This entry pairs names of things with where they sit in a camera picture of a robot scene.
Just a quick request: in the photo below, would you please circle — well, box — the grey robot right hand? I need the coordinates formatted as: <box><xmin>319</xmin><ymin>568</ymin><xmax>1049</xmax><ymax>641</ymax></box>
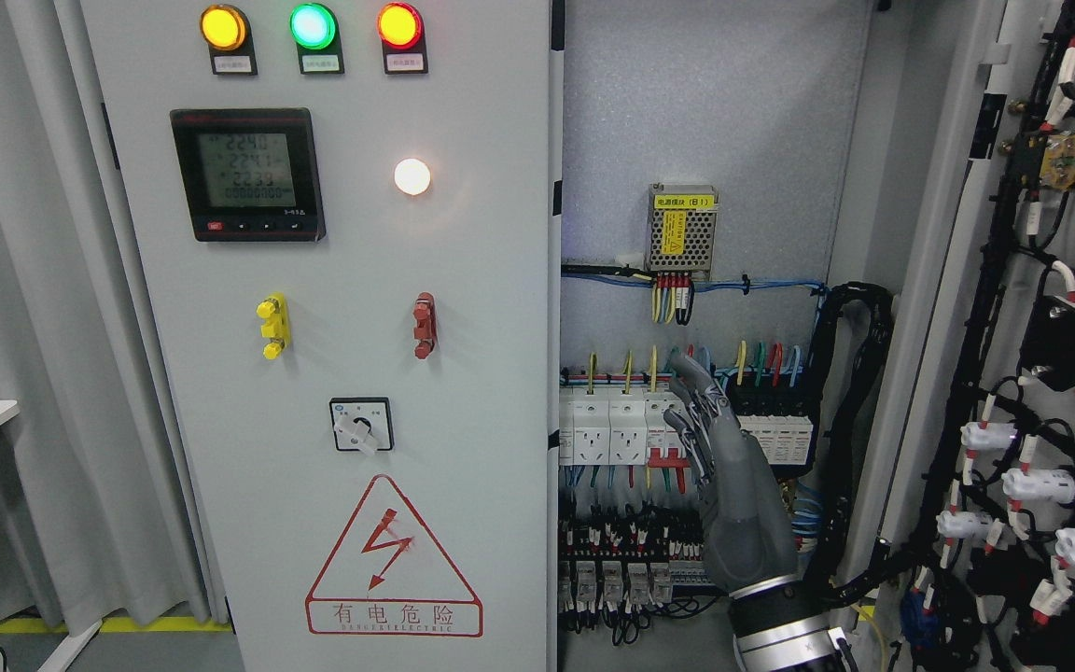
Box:
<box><xmin>664</xmin><ymin>353</ymin><xmax>798</xmax><ymax>596</ymax></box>

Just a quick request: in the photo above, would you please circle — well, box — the grey cabinet door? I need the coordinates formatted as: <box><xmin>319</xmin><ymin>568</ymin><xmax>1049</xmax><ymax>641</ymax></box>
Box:
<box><xmin>823</xmin><ymin>1</ymin><xmax>1075</xmax><ymax>671</ymax></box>
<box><xmin>84</xmin><ymin>1</ymin><xmax>553</xmax><ymax>671</ymax></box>

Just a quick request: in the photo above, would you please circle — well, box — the red indicator lamp left door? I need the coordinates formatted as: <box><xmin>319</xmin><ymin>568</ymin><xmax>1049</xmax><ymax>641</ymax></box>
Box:
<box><xmin>376</xmin><ymin>3</ymin><xmax>429</xmax><ymax>74</ymax></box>

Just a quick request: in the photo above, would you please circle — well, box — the green indicator lamp left door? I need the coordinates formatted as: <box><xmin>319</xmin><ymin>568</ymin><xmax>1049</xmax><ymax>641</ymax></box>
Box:
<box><xmin>288</xmin><ymin>3</ymin><xmax>345</xmax><ymax>74</ymax></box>

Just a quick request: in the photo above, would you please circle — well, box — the yellow indicator lamp left door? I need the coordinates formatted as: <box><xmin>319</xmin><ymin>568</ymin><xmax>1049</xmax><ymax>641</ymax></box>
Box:
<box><xmin>198</xmin><ymin>4</ymin><xmax>258</xmax><ymax>77</ymax></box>

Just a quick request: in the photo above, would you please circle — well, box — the black surge protector module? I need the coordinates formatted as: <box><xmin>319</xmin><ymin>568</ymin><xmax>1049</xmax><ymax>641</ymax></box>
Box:
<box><xmin>723</xmin><ymin>373</ymin><xmax>815</xmax><ymax>480</ymax></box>

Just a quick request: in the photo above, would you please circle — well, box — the lower relay terminal row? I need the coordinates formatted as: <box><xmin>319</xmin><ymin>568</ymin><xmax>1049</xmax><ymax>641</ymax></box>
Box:
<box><xmin>555</xmin><ymin>503</ymin><xmax>722</xmax><ymax>626</ymax></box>

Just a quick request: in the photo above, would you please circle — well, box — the white circuit breaker row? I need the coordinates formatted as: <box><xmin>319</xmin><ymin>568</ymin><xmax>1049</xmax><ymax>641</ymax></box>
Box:
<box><xmin>558</xmin><ymin>386</ymin><xmax>690</xmax><ymax>469</ymax></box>

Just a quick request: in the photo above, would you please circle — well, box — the metal mesh power supply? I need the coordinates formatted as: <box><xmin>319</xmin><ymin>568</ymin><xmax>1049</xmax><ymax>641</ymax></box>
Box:
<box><xmin>646</xmin><ymin>183</ymin><xmax>719</xmax><ymax>280</ymax></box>

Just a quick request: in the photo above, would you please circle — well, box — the red electric hazard warning sticker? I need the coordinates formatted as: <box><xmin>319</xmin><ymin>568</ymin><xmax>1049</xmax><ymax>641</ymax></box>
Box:
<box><xmin>304</xmin><ymin>475</ymin><xmax>483</xmax><ymax>638</ymax></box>

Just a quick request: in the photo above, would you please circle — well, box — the white indicator lamp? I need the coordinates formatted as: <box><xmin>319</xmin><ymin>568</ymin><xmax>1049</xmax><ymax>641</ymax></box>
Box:
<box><xmin>393</xmin><ymin>158</ymin><xmax>432</xmax><ymax>196</ymax></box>

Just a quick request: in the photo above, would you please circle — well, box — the black digital power meter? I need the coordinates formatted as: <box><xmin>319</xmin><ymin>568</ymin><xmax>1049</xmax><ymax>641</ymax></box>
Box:
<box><xmin>170</xmin><ymin>108</ymin><xmax>326</xmax><ymax>243</ymax></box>

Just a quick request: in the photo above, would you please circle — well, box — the grey curtain left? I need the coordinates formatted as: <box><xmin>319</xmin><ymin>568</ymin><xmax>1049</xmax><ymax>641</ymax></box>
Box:
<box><xmin>0</xmin><ymin>1</ymin><xmax>226</xmax><ymax>633</ymax></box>

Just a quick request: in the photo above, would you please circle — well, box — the black cable loom right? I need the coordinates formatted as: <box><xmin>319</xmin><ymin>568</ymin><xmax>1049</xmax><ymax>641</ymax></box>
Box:
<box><xmin>794</xmin><ymin>282</ymin><xmax>898</xmax><ymax>603</ymax></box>

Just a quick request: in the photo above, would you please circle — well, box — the red terminal post block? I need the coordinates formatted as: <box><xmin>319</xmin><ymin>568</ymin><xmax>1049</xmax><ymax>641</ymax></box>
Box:
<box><xmin>412</xmin><ymin>292</ymin><xmax>438</xmax><ymax>360</ymax></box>

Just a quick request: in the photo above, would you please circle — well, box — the rotary selector switch left door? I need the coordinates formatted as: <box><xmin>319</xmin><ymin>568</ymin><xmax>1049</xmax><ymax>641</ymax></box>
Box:
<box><xmin>328</xmin><ymin>397</ymin><xmax>395</xmax><ymax>455</ymax></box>

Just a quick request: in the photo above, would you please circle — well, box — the yellow terminal post block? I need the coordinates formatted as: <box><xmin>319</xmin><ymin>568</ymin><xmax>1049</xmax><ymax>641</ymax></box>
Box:
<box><xmin>256</xmin><ymin>292</ymin><xmax>291</xmax><ymax>360</ymax></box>

